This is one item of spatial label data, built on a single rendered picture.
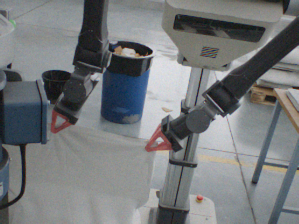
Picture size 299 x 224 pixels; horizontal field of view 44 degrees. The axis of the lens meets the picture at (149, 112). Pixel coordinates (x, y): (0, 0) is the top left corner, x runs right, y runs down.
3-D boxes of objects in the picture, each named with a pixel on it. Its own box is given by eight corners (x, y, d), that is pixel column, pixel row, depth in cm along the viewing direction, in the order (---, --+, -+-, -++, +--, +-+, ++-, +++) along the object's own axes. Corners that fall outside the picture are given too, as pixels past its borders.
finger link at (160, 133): (137, 144, 98) (166, 126, 95) (139, 132, 104) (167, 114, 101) (152, 163, 100) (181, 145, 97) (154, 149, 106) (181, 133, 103)
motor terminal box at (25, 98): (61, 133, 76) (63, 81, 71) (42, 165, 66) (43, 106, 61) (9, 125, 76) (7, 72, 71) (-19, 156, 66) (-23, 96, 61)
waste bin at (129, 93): (148, 107, 378) (157, 45, 350) (144, 130, 331) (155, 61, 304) (101, 100, 378) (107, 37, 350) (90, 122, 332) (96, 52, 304)
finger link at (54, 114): (40, 130, 99) (56, 103, 96) (45, 118, 106) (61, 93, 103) (62, 142, 101) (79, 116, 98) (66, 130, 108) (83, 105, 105)
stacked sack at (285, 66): (285, 58, 478) (288, 48, 472) (301, 76, 418) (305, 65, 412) (252, 53, 478) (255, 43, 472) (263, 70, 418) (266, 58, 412)
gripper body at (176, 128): (162, 134, 93) (187, 118, 91) (163, 116, 102) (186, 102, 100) (177, 153, 95) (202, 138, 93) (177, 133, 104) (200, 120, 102)
